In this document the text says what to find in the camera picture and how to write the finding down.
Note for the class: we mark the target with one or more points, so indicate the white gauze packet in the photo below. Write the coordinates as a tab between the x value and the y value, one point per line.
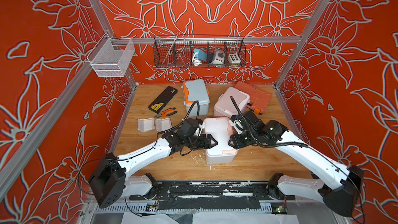
145	125
163	124

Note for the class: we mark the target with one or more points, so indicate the white wire mesh basket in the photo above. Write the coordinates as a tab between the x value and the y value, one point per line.
110	58

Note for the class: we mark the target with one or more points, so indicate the black wire wall basket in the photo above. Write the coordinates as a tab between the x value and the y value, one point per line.
175	51

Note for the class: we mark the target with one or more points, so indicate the orange plastic tool case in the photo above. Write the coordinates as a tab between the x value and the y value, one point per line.
259	99

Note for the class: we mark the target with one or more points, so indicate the aluminium frame post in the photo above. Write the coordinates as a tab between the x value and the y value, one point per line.
109	33
318	11

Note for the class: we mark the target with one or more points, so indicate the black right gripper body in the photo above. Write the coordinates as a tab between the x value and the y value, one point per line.
242	140

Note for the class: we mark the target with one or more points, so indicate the aluminium frame post left rear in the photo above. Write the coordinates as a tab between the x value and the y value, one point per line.
109	33

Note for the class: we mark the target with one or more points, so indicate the aluminium frame post right rear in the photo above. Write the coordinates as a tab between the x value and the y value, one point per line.
318	11

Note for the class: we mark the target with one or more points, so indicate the black tool case yellow label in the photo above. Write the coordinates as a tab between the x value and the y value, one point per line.
162	100

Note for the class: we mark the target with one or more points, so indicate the orange black pliers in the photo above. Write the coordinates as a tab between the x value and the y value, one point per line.
166	113

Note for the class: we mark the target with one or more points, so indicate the white round-dial device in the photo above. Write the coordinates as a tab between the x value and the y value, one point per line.
217	58

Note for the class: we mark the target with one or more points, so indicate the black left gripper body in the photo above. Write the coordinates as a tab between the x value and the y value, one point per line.
196	142

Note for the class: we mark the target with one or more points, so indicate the blue device with white cable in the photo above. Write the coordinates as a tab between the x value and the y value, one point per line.
199	57

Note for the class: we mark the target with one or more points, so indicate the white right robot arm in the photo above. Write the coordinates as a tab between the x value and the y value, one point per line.
336	185

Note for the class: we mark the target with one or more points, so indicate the grey first aid box orange handle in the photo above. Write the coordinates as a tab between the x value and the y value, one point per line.
195	90

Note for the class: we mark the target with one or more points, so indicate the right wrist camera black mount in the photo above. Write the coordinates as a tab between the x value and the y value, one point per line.
264	134

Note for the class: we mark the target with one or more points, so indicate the aluminium left side rail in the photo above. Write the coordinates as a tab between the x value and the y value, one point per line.
23	155

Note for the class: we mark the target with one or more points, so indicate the beige button box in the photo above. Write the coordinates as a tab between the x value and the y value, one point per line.
234	60

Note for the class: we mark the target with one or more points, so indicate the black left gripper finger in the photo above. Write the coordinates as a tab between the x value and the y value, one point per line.
210	139
209	145

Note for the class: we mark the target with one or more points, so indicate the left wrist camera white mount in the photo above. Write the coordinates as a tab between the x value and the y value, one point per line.
201	127

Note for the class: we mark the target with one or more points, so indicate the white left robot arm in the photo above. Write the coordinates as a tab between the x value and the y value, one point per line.
114	178

